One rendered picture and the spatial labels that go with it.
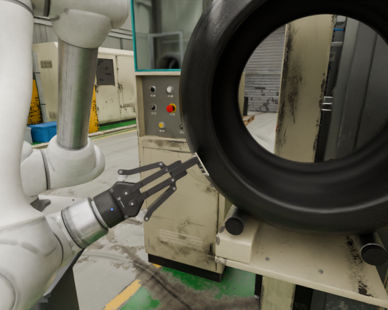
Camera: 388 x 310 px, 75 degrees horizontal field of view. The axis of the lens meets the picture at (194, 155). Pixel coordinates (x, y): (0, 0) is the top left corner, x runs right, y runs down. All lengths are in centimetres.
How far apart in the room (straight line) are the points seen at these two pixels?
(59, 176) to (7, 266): 68
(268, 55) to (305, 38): 926
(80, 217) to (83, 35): 44
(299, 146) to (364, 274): 40
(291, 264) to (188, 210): 93
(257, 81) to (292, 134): 933
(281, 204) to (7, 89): 56
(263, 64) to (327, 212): 974
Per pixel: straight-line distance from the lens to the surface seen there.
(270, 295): 123
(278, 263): 70
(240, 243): 64
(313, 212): 57
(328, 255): 77
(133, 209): 56
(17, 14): 65
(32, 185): 103
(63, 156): 98
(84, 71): 80
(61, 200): 118
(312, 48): 89
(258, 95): 1021
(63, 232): 54
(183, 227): 161
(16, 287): 38
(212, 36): 54
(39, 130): 589
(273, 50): 1011
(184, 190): 149
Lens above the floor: 123
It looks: 17 degrees down
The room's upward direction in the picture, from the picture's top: straight up
